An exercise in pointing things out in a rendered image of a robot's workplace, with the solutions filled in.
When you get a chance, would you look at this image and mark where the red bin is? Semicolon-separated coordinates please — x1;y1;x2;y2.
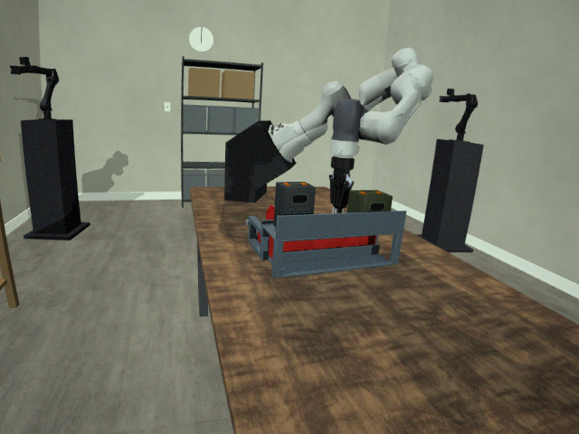
258;233;309;258
308;238;344;250
266;205;275;220
344;236;376;247

